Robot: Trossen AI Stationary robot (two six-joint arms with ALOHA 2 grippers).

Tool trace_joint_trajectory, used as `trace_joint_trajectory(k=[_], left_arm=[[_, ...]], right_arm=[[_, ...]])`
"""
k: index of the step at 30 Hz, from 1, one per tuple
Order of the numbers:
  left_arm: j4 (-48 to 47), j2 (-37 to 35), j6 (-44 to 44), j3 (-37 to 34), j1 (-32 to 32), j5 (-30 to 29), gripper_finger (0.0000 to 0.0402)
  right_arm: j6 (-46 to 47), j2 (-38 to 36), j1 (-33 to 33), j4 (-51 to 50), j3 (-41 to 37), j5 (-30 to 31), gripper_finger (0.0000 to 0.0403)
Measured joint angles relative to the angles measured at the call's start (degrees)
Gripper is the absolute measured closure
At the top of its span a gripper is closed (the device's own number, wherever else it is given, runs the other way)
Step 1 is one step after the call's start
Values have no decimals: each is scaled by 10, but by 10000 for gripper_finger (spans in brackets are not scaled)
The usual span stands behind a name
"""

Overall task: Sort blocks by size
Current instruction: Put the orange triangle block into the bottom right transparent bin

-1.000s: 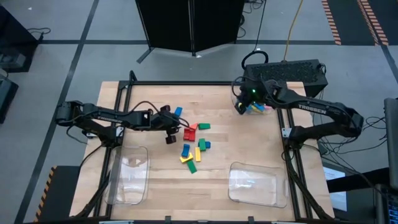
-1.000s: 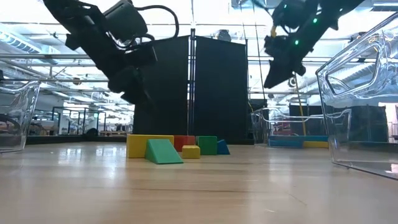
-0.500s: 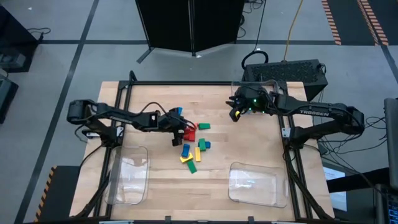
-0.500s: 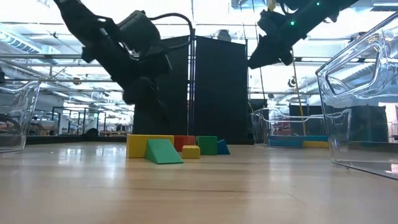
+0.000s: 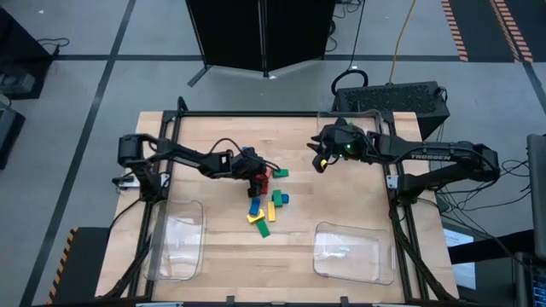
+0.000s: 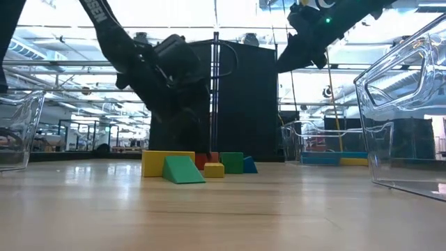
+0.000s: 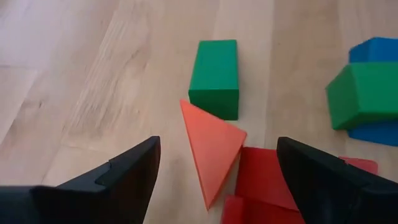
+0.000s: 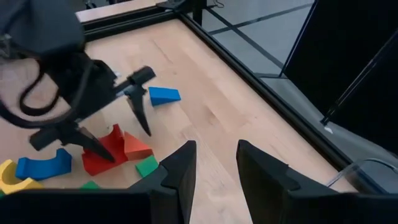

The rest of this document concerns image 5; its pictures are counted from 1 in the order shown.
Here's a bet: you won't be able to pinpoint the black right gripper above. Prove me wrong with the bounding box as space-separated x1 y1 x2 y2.
305 118 375 173

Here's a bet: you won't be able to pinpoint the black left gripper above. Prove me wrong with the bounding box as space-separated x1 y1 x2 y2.
231 148 270 200

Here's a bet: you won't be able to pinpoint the yellow arch wooden block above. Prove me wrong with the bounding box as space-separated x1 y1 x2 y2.
246 208 266 225

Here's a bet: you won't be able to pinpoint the clear plastic bin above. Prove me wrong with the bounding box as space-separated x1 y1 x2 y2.
142 199 208 282
316 109 388 158
312 220 397 286

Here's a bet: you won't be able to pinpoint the black perforated computer case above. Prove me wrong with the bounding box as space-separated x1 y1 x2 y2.
331 80 452 141

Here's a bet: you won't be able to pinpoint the black partition screen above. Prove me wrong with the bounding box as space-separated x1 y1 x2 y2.
185 0 338 89

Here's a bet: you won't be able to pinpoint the black mat yellow hazard stripes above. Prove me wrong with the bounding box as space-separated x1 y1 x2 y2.
45 225 113 306

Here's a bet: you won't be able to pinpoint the white paper sheet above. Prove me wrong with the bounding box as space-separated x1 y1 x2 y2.
443 228 478 291

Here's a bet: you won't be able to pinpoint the black mat orange stripes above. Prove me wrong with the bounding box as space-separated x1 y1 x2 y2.
494 0 546 64
440 0 524 64

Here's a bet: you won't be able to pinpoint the grey monitor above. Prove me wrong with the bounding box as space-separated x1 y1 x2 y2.
526 134 546 261

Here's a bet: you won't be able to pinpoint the dark grey equipment case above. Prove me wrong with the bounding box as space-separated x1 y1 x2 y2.
0 100 26 170

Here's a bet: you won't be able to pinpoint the black floor platform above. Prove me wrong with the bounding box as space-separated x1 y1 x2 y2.
0 6 55 101

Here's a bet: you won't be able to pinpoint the black table frame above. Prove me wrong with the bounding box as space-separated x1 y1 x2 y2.
100 96 460 307

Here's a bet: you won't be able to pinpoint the black coiled floor cable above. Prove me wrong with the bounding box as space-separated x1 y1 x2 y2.
330 0 370 98

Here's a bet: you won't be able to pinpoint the thin black floor cable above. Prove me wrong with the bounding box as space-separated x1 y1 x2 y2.
37 37 72 57

